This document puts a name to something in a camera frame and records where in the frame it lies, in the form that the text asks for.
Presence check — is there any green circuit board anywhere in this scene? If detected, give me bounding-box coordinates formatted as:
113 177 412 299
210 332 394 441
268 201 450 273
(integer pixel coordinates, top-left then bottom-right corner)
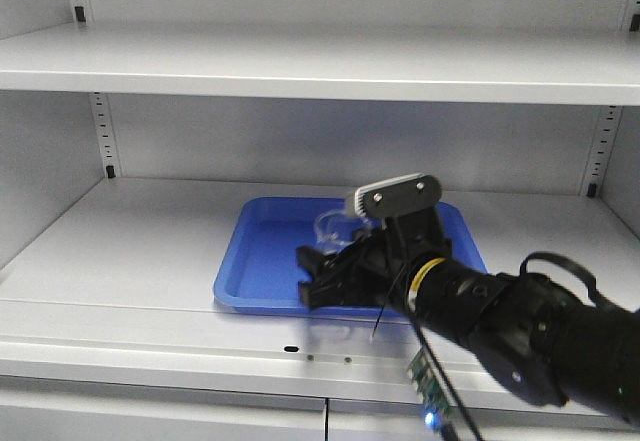
406 348 453 431

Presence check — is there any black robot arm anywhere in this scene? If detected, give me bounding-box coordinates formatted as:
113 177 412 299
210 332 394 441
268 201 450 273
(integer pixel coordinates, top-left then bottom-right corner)
296 208 639 425

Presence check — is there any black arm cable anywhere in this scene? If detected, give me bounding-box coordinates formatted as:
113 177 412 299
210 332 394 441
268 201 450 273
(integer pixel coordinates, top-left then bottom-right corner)
517 251 640 312

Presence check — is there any upper cabinet shelf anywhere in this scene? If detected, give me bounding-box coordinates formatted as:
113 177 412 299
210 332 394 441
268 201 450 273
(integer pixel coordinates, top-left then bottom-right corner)
1 22 639 106

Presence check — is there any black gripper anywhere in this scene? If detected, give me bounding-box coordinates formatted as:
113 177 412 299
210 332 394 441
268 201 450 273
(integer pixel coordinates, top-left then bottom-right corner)
295 208 452 311

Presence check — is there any small clear glass beaker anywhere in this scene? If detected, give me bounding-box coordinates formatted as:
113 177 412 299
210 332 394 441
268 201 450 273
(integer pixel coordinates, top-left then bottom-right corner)
313 209 373 254

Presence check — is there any blue plastic tray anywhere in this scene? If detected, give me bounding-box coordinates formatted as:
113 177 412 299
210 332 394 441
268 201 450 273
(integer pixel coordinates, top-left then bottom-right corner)
212 196 489 318

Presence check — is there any grey metal cabinet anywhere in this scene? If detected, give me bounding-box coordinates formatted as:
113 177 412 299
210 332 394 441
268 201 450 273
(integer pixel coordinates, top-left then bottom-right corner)
1 0 639 440

